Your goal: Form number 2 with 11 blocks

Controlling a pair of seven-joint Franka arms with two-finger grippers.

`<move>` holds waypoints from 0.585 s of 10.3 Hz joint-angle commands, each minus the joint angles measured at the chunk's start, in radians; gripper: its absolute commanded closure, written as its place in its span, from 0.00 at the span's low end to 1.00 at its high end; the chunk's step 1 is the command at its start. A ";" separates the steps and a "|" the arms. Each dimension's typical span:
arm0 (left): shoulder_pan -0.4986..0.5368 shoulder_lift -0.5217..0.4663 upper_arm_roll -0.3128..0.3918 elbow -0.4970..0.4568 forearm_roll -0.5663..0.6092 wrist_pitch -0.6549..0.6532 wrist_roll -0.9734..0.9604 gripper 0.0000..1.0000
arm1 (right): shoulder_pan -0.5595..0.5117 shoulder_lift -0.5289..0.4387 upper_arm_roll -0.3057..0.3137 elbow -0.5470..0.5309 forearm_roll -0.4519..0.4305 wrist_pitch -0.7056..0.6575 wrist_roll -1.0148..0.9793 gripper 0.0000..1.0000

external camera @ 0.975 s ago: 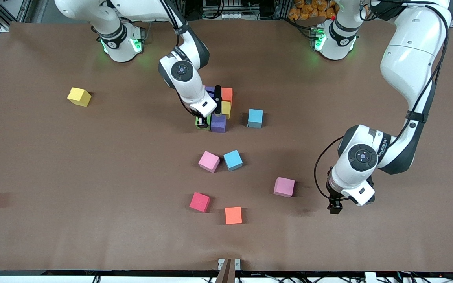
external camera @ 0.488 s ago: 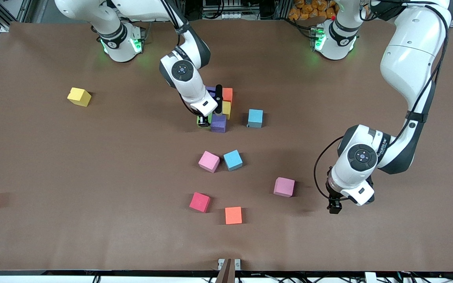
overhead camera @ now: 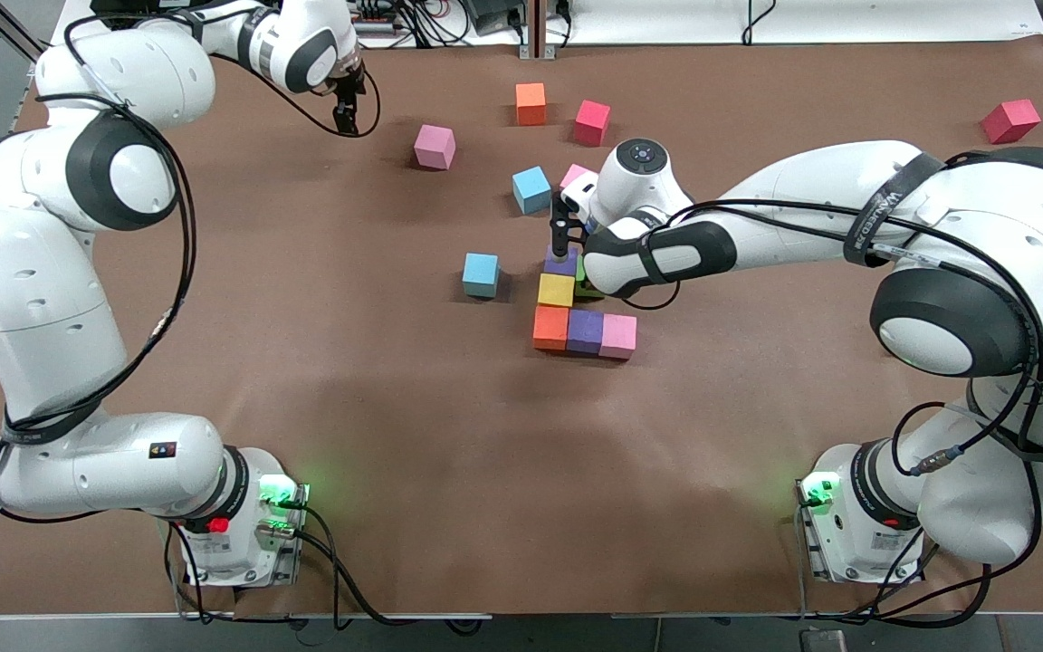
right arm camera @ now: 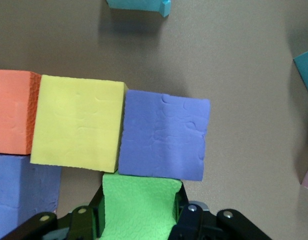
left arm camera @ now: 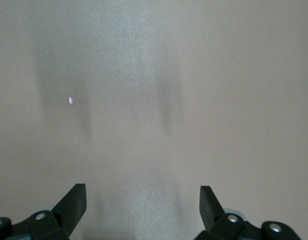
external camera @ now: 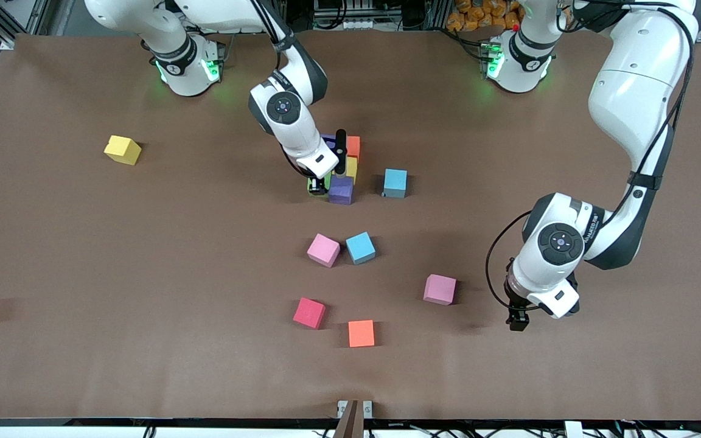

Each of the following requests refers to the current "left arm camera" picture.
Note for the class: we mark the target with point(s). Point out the tiny pink foam crumb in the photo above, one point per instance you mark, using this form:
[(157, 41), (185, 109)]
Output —
[(70, 100)]

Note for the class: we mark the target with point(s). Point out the brown paper table cover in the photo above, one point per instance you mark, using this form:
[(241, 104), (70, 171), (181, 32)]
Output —
[(144, 75)]

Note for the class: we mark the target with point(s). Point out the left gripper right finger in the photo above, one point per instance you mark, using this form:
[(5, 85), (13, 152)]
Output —
[(219, 225)]

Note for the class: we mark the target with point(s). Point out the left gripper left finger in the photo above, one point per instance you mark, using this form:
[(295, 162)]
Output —
[(66, 210)]

